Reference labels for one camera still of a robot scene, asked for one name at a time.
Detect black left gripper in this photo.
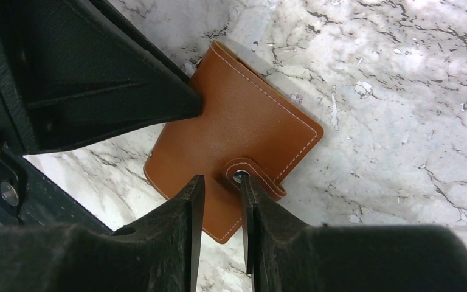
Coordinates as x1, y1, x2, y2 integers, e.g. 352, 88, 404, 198
0, 1, 202, 183

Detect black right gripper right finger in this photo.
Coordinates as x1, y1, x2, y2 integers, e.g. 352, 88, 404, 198
239, 175, 467, 291

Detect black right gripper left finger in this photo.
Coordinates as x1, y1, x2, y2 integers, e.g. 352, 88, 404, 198
0, 175, 205, 291

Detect brown leather card holder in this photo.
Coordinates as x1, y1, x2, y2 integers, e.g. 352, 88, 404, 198
144, 41, 323, 244

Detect black metal mounting rail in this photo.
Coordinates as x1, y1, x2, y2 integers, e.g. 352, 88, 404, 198
0, 150, 112, 235

